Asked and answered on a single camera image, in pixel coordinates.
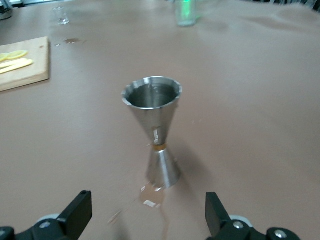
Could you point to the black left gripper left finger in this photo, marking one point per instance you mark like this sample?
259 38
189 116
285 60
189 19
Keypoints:
75 217

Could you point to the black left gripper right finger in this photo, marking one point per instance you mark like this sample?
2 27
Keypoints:
217 217

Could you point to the steel double jigger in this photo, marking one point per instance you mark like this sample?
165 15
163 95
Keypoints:
155 120

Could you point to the small clear glass cup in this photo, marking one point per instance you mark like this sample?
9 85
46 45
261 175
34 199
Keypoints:
62 16

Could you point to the clear liquid puddle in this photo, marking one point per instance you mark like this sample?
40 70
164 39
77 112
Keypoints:
152 197

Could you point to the brown table cloth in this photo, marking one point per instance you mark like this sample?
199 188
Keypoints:
237 112

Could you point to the wooden cutting board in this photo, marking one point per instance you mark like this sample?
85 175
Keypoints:
35 72

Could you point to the yellow plastic knife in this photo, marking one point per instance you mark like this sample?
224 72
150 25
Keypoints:
23 64

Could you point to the lemon slice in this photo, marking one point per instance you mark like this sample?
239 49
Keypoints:
4 57
18 54

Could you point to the brown liquid spill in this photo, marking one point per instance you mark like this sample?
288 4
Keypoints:
72 40

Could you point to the green sleeved glass bottle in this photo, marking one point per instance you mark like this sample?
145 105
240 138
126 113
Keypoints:
186 15

